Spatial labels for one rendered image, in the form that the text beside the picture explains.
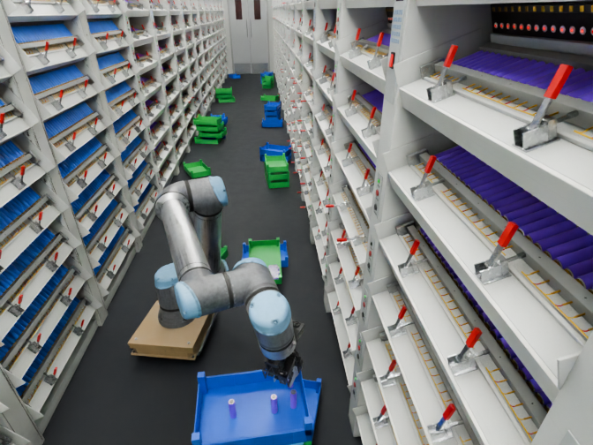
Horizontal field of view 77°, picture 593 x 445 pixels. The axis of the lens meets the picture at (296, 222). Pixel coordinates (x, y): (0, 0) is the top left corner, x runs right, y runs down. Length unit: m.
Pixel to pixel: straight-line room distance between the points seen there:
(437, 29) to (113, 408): 1.79
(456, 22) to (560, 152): 0.48
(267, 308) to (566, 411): 0.55
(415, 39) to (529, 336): 0.61
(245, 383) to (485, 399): 0.73
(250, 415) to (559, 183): 0.96
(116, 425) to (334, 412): 0.90
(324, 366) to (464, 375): 1.22
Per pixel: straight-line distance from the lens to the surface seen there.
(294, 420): 1.16
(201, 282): 0.90
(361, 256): 1.30
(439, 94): 0.74
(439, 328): 0.79
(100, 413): 1.93
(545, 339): 0.54
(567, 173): 0.47
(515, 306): 0.57
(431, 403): 0.92
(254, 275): 0.91
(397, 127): 0.92
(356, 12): 1.57
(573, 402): 0.49
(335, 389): 1.82
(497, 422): 0.69
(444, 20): 0.91
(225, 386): 1.24
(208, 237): 1.56
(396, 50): 0.91
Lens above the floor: 1.47
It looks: 30 degrees down
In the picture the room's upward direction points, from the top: straight up
